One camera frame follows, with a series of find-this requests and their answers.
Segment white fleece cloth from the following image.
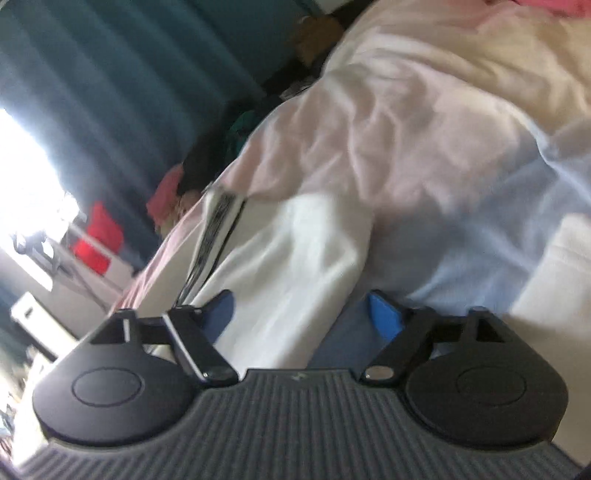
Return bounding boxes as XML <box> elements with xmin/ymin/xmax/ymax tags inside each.
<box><xmin>508</xmin><ymin>215</ymin><xmax>591</xmax><ymax>334</ymax></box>

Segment bright pink blanket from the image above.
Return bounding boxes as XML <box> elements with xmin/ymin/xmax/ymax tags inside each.
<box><xmin>471</xmin><ymin>0</ymin><xmax>591</xmax><ymax>18</ymax></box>

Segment pale pink bed sheet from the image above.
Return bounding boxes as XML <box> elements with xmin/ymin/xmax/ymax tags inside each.
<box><xmin>117</xmin><ymin>0</ymin><xmax>591</xmax><ymax>319</ymax></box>

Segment dark clothes pile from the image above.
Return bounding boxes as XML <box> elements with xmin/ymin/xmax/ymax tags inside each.
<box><xmin>178</xmin><ymin>99</ymin><xmax>271</xmax><ymax>197</ymax></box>

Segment red cloth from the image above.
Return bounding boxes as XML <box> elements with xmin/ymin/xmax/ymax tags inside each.
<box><xmin>70</xmin><ymin>200</ymin><xmax>125</xmax><ymax>276</ymax></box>

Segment teal curtain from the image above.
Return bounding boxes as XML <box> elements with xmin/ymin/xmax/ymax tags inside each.
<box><xmin>0</xmin><ymin>0</ymin><xmax>319</xmax><ymax>273</ymax></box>

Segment light blue cloth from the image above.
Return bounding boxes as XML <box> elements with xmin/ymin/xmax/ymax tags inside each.
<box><xmin>318</xmin><ymin>122</ymin><xmax>591</xmax><ymax>370</ymax></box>

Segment white pants with black stripe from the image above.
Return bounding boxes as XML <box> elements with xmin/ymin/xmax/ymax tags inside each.
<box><xmin>178</xmin><ymin>188</ymin><xmax>376</xmax><ymax>371</ymax></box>

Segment brown plush toy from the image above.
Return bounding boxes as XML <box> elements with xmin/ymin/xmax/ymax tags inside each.
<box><xmin>292</xmin><ymin>14</ymin><xmax>346</xmax><ymax>68</ymax></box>

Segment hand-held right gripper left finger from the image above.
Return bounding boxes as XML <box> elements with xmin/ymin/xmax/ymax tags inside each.
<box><xmin>89</xmin><ymin>289</ymin><xmax>239</xmax><ymax>387</ymax></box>

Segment pink cloth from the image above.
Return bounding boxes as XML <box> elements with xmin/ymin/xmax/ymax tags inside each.
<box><xmin>146</xmin><ymin>165</ymin><xmax>186</xmax><ymax>228</ymax></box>

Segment white box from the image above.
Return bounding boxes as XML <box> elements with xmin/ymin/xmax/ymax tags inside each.
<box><xmin>10</xmin><ymin>292</ymin><xmax>81</xmax><ymax>361</ymax></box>

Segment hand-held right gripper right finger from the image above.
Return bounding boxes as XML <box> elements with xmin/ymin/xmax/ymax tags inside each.
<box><xmin>359</xmin><ymin>289</ymin><xmax>510</xmax><ymax>387</ymax></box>

